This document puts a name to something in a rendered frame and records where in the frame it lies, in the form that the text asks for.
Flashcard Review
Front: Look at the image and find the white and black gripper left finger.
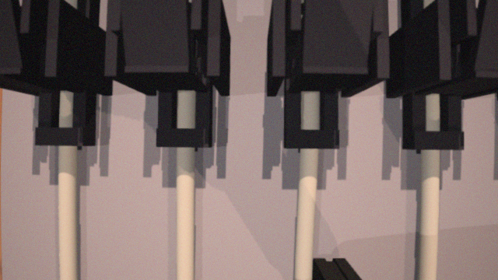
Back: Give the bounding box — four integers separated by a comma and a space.
312, 258, 341, 280

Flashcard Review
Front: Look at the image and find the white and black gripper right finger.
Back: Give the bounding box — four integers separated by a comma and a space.
330, 258, 362, 280

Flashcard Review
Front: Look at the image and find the white vertical rod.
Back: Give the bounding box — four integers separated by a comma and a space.
177, 90, 196, 280
417, 94, 440, 280
294, 91, 319, 280

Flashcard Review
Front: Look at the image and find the thin grey cable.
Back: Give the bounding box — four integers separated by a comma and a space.
58, 91, 79, 280

